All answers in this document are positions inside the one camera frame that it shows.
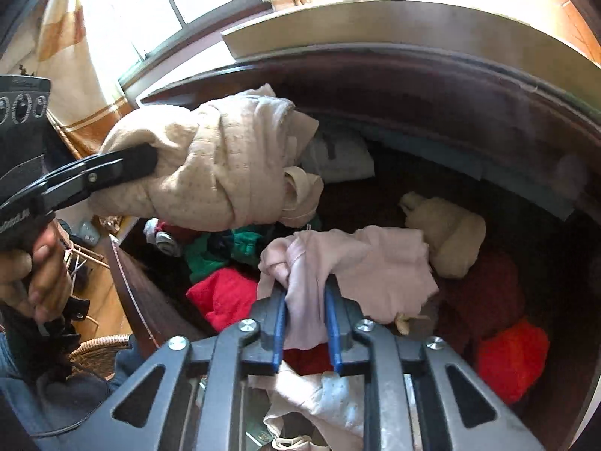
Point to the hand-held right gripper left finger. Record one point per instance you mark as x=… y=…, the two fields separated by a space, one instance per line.
x=278 y=338

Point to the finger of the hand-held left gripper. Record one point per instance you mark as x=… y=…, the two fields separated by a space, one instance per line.
x=131 y=162

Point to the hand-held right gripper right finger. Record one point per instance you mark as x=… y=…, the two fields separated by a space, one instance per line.
x=332 y=338

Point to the large red underwear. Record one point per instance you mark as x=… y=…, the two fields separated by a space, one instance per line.
x=220 y=296

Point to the pale pink underwear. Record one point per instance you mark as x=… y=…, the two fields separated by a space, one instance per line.
x=357 y=268

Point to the beige dotted underwear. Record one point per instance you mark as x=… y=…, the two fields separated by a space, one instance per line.
x=211 y=159

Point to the green and black underwear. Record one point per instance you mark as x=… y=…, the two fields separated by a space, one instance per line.
x=234 y=249

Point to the bright red underwear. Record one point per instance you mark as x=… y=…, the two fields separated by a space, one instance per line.
x=512 y=361

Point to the person's left hand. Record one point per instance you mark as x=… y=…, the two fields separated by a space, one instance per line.
x=42 y=282

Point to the light pink dotted cloth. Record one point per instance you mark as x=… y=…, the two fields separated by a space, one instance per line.
x=328 y=399

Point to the small grey object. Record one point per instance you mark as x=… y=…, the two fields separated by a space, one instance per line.
x=88 y=232

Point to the orange and white curtain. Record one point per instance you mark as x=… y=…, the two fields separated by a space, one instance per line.
x=80 y=80

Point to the cream rolled cloth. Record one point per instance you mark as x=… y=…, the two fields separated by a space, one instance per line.
x=450 y=239

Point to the window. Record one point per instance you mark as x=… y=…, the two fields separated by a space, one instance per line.
x=141 y=4

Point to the dark red cloth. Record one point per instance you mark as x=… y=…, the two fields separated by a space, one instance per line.
x=483 y=291

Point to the wicker basket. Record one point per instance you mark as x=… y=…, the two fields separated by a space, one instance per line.
x=98 y=354

